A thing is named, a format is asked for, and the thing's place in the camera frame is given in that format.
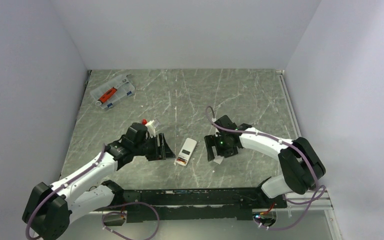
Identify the white battery cover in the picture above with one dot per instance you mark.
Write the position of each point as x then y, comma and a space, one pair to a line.
218, 159

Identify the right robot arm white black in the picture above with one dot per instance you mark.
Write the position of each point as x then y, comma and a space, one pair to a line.
301, 168

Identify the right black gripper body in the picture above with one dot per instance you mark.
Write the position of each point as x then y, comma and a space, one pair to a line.
224, 148

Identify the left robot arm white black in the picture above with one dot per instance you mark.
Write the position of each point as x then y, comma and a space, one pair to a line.
50, 209

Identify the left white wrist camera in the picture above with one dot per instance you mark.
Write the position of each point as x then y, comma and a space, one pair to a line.
151, 126

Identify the red AAA battery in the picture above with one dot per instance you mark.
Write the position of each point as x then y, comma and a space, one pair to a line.
181, 163

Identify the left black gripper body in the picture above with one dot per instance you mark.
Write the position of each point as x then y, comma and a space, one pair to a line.
149, 147

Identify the black base frame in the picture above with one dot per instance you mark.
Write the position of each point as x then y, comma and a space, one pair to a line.
240, 203

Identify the red handled tool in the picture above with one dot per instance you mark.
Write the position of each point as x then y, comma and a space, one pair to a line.
107, 95

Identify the clear plastic organizer box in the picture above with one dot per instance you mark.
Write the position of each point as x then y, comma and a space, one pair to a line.
124, 89

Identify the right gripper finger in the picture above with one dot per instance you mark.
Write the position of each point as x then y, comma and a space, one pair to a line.
210, 141
211, 155

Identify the white remote control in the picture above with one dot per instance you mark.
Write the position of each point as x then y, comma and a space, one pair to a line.
187, 150

